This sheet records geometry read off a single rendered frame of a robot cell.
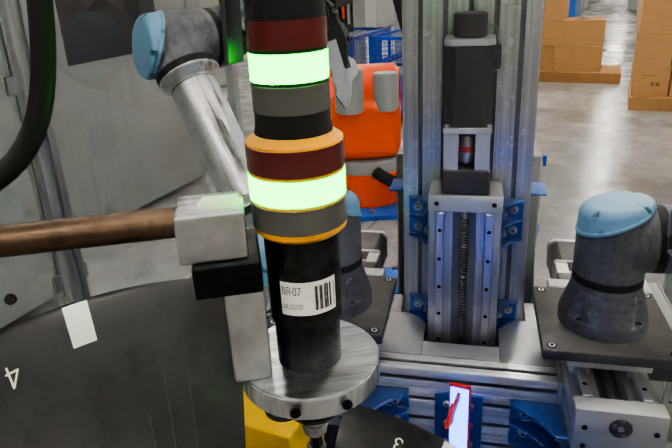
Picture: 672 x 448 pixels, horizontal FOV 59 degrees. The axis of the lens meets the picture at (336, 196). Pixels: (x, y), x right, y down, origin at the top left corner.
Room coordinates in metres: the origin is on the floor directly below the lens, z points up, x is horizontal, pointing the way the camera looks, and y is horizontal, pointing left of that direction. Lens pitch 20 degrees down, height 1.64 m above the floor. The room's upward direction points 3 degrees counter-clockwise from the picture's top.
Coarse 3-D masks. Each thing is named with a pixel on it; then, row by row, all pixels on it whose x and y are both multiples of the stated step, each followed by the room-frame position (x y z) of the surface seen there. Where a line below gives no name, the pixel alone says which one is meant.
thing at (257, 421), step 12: (252, 408) 0.69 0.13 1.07; (252, 420) 0.67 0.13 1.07; (264, 420) 0.67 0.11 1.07; (276, 420) 0.66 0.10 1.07; (288, 420) 0.66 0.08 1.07; (252, 432) 0.65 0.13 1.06; (264, 432) 0.65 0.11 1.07; (276, 432) 0.64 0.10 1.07; (288, 432) 0.64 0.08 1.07; (300, 432) 0.65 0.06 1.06; (252, 444) 0.65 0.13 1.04; (264, 444) 0.65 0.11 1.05; (276, 444) 0.64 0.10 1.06; (288, 444) 0.63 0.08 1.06; (300, 444) 0.65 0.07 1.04
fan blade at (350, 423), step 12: (360, 408) 0.51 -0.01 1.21; (348, 420) 0.49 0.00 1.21; (360, 420) 0.50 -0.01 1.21; (372, 420) 0.50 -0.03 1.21; (384, 420) 0.50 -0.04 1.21; (396, 420) 0.50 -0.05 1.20; (348, 432) 0.48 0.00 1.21; (360, 432) 0.48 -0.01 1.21; (372, 432) 0.48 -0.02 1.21; (384, 432) 0.48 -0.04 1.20; (396, 432) 0.49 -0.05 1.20; (408, 432) 0.49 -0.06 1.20; (420, 432) 0.49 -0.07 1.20; (336, 444) 0.47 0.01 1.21; (348, 444) 0.47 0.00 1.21; (360, 444) 0.47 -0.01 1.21; (372, 444) 0.47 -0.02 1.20; (384, 444) 0.47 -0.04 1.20; (420, 444) 0.48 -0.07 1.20; (432, 444) 0.48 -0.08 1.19
